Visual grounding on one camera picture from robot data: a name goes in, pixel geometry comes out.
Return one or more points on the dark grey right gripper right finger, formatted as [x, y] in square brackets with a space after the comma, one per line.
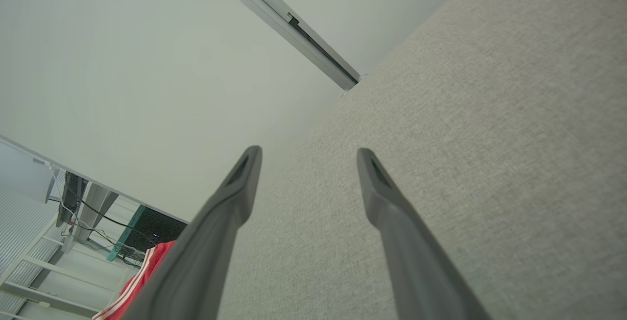
[421, 271]

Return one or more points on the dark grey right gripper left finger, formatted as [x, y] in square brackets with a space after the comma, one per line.
[196, 261]

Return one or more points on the red white jersey number print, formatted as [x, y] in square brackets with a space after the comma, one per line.
[152, 261]

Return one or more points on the black box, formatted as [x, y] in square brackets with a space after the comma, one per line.
[156, 224]

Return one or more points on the grey desk leg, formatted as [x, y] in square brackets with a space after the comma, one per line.
[98, 202]

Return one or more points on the black monitor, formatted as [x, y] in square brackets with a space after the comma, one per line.
[71, 192]

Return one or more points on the white metal rack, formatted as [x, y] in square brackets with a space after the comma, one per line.
[49, 298]

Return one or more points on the green frame leg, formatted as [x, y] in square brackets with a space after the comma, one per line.
[126, 234]

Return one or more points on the grey partition post with slot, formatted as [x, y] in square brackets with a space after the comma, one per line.
[274, 16]

